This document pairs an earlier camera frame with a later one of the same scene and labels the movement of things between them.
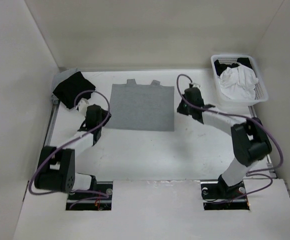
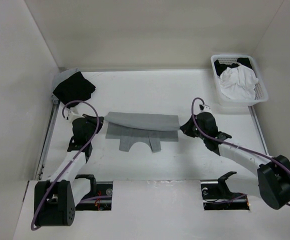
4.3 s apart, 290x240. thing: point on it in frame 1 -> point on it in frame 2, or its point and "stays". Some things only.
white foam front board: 160,210 stays
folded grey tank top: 60,79 stays
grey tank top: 142,107 -> 132,127
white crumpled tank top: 238,81 stays
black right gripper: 180,109 -> 186,128
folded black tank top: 68,90 stays
